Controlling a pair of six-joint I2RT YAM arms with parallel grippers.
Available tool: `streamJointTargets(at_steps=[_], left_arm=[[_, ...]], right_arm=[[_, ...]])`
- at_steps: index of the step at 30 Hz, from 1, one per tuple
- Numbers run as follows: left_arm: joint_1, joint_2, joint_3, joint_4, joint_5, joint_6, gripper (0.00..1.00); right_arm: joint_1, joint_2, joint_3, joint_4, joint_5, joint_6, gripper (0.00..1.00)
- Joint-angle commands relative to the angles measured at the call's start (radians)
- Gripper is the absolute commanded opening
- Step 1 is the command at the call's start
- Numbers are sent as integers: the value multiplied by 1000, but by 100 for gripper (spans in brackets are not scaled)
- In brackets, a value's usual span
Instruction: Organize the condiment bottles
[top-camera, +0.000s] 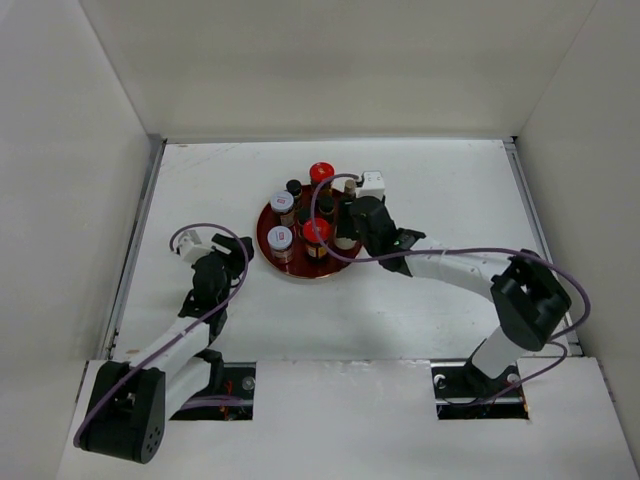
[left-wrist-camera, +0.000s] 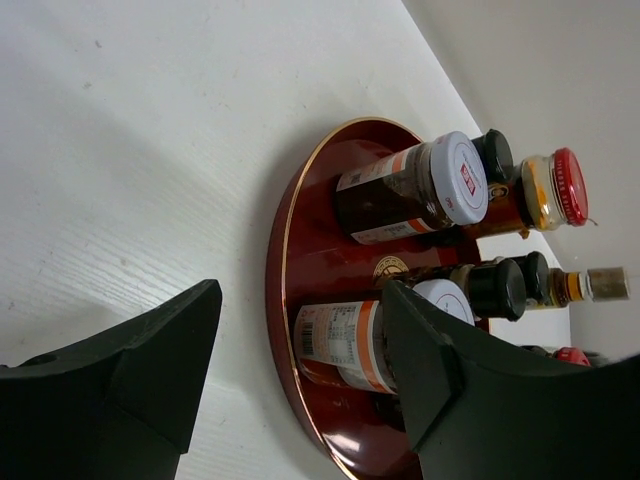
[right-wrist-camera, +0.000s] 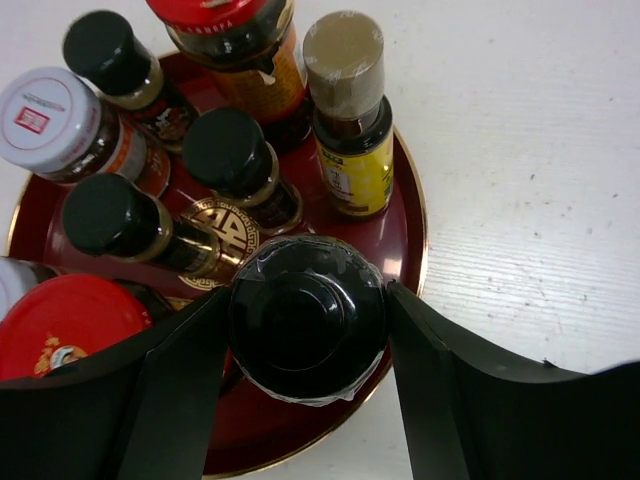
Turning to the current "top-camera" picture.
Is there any beige cap yellow bottle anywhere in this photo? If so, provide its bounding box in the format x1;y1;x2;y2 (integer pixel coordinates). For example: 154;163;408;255
341;179;357;203

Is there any black cap dark bottle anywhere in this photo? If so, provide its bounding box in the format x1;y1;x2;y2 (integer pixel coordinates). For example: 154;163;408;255
333;201;358;251

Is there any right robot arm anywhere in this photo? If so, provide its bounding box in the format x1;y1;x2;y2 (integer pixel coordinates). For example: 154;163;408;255
349;196;571;396

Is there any small black cap spice bottle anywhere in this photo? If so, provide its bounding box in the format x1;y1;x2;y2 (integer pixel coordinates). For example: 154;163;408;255
285;179;303;212

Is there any red round tray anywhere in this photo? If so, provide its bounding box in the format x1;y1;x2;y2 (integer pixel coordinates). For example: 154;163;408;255
256;184;362;279

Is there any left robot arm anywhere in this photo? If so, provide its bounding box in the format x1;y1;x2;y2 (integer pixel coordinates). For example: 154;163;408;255
73;228;254;464

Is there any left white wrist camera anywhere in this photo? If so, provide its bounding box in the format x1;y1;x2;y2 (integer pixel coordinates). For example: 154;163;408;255
176;230;209;265

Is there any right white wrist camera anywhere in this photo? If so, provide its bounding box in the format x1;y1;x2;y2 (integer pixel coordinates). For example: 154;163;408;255
356;170;386;201

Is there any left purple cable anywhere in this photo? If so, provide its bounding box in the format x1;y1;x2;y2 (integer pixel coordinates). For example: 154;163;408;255
72;222;254;447

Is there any red lid sauce jar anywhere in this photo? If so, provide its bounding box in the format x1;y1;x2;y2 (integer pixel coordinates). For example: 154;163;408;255
302;218;331;261
309;162;335;197

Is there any red lid sauce jar back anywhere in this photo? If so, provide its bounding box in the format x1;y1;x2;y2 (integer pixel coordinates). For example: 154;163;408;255
309;162;335;197

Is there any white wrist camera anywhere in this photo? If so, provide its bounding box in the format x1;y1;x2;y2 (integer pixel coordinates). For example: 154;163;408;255
176;230;209;265
356;170;386;201

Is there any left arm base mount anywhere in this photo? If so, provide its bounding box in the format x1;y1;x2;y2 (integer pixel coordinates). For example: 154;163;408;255
171;350;257;421

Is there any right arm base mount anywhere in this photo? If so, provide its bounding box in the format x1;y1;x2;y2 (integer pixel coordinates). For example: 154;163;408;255
431;360;529;421

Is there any white lid dark jar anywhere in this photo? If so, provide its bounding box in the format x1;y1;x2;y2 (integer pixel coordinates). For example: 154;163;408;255
269;191;296;227

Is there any white lid pink jar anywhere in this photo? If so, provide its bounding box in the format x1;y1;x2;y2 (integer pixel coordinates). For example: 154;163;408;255
267;226;294;264

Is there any purple cable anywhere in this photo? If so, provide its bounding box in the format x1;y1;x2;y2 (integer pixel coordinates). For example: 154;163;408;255
309;172;593;406
72;222;254;447

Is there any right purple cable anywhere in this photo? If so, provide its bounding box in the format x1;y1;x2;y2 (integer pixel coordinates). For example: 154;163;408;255
309;172;593;406

